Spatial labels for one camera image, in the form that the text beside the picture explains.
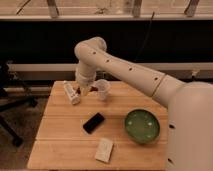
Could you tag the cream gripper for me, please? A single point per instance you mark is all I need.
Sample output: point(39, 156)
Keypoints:
point(84, 90)

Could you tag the red pepper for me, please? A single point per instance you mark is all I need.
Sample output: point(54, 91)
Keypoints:
point(92, 89)

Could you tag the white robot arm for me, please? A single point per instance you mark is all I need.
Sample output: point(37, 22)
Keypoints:
point(189, 105)

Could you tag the white tube bottle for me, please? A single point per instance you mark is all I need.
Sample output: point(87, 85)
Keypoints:
point(71, 93)

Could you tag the black rectangular phone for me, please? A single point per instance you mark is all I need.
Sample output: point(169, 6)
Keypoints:
point(90, 125)

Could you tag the green bowl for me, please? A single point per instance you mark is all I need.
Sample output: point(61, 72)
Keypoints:
point(142, 126)

